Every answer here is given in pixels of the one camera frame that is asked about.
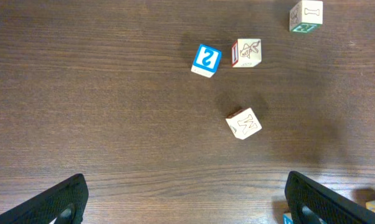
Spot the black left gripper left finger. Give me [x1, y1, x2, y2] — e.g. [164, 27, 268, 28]
[0, 174, 88, 224]

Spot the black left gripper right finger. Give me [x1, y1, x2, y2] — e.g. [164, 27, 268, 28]
[285, 171, 375, 224]

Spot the wooden block snail picture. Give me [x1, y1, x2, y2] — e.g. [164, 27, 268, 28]
[283, 213, 293, 224]

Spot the wooden block letter M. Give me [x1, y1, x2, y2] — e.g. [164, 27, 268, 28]
[225, 108, 262, 140]

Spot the wooden block fox picture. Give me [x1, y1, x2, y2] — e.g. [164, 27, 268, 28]
[232, 39, 262, 68]

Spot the wooden block green side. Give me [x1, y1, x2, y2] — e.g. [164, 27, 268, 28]
[289, 0, 323, 34]

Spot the wooden block blue number 2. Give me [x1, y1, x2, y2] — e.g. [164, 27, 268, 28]
[191, 44, 222, 78]

